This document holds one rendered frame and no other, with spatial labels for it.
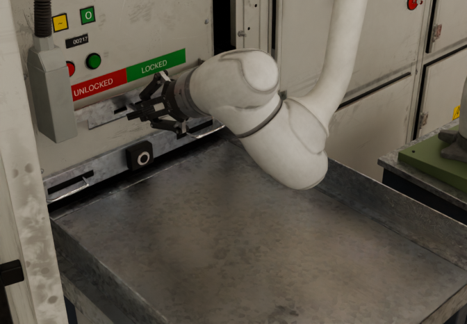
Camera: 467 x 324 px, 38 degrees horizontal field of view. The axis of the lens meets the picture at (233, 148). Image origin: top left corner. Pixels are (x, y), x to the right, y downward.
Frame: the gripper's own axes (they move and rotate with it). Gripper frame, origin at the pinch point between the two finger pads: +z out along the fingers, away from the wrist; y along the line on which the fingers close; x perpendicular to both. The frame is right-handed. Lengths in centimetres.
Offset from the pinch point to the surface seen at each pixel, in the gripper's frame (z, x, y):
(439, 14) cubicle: 3, 113, 5
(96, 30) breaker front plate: -2.1, -3.8, -18.3
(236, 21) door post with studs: -3.1, 30.2, -11.6
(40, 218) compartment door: -62, -49, 4
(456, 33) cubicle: 7, 125, 13
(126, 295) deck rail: -18.8, -25.8, 27.1
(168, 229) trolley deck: -4.4, -6.1, 23.8
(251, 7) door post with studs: -4.6, 34.3, -13.4
